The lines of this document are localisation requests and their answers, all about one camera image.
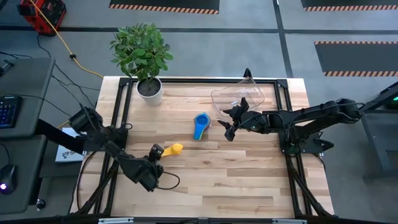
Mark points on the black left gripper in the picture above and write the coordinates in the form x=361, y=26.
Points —
x=144, y=172

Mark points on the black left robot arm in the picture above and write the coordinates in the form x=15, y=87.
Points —
x=102, y=137

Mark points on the silver metal bracket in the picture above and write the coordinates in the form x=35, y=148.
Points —
x=289, y=221
x=115, y=220

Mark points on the black table clamp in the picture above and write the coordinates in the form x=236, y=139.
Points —
x=247, y=74

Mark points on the yellow measuring cup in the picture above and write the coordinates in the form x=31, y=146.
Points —
x=175, y=148

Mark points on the black slanted bar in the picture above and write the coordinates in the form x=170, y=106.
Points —
x=59, y=136

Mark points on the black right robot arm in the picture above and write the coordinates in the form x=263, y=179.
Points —
x=311, y=113

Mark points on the white printed booklet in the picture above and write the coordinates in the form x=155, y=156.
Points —
x=66, y=155

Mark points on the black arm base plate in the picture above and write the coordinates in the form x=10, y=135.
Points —
x=91, y=147
x=316, y=134

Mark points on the grey desk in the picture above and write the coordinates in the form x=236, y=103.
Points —
x=25, y=174
x=31, y=84

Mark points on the green potted plant white pot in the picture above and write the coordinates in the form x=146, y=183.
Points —
x=140, y=51

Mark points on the large dark blue measuring cup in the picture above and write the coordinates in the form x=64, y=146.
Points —
x=197, y=138

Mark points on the black aluminium table frame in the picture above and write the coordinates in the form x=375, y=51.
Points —
x=202, y=80

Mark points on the black computer mouse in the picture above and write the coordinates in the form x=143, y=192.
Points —
x=7, y=179

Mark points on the black metal stand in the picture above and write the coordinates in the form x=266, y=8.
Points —
x=375, y=143

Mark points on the black hazard-striped floor mat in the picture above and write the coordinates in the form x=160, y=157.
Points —
x=161, y=2
x=357, y=57
x=348, y=2

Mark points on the red tool case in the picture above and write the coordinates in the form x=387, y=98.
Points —
x=54, y=11

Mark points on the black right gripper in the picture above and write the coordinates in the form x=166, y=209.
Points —
x=255, y=123

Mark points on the black keyboard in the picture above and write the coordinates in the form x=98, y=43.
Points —
x=9, y=112

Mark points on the black round knob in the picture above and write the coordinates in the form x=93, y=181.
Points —
x=40, y=204

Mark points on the small black gadget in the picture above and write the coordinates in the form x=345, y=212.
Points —
x=6, y=67

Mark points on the clear plastic basket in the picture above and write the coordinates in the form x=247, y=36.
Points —
x=248, y=90

